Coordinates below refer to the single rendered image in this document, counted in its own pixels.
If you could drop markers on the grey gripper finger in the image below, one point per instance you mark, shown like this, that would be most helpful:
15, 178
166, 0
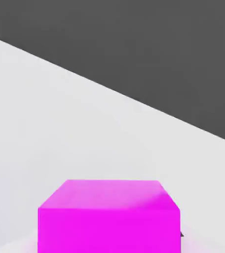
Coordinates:
181, 234

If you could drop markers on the small magenta cube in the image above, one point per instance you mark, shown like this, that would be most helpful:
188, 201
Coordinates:
108, 227

